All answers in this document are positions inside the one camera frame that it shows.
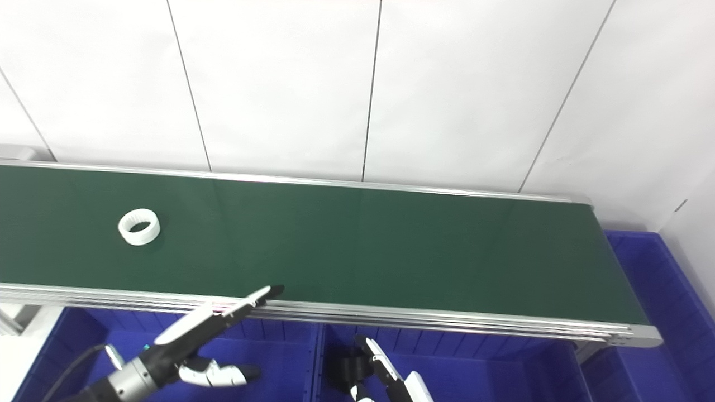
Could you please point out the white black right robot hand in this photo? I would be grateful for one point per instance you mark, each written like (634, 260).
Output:
(402, 391)

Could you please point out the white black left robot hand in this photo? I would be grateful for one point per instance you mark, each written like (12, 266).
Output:
(187, 338)

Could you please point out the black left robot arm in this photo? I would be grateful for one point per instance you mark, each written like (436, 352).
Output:
(128, 385)

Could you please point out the green conveyor belt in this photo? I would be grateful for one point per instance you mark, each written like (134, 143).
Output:
(447, 324)
(363, 251)

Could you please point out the aluminium conveyor leg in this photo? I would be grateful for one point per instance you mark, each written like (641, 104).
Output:
(22, 318)

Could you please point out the blue plastic bin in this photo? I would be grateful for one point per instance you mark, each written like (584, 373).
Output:
(279, 357)
(653, 279)
(503, 374)

